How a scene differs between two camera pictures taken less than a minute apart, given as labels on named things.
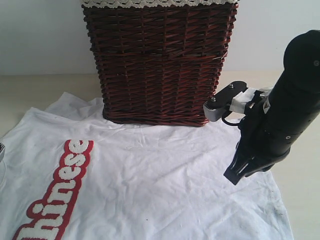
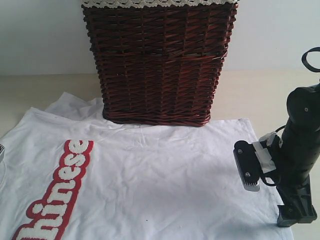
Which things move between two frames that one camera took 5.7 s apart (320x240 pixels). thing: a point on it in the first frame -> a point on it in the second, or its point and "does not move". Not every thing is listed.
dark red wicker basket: (159, 65) does not move
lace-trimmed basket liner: (161, 3) does not move
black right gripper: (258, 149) -> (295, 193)
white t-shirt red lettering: (69, 175) does not move
